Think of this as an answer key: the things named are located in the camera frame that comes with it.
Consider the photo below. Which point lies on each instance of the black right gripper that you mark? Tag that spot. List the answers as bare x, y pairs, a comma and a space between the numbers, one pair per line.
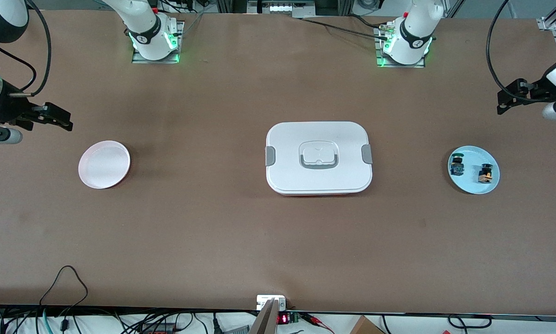
9, 111

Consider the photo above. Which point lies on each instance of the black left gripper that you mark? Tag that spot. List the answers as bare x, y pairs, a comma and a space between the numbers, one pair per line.
536, 91

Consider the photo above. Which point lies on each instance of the orange push-button switch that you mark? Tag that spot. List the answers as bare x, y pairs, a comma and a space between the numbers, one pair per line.
485, 174

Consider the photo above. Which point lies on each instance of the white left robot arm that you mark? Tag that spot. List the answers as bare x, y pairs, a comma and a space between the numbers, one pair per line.
414, 37

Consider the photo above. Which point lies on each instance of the white lidded lunch box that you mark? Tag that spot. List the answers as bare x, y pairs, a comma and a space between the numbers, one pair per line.
317, 139

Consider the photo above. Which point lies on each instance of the brown cardboard box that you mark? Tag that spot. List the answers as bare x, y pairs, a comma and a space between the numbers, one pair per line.
366, 327

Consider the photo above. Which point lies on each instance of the pink round plate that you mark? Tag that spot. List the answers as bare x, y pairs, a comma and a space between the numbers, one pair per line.
104, 164

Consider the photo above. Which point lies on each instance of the light blue round plate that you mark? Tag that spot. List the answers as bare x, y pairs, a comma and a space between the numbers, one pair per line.
472, 183

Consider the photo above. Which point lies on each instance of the white power strip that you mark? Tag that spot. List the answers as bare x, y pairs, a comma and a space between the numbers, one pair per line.
282, 7

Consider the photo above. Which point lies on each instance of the red digit display module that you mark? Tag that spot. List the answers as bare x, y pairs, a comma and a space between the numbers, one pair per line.
283, 318

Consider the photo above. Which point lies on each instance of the aluminium profile frame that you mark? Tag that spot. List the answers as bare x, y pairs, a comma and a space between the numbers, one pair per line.
555, 35

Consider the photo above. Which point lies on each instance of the green button switch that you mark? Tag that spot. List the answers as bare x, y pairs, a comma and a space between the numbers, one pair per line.
456, 164

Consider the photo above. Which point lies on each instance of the white table edge bracket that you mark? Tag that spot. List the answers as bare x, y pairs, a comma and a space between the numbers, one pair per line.
264, 300

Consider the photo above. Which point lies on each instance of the grey camera post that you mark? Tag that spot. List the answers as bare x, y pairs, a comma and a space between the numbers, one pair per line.
266, 320

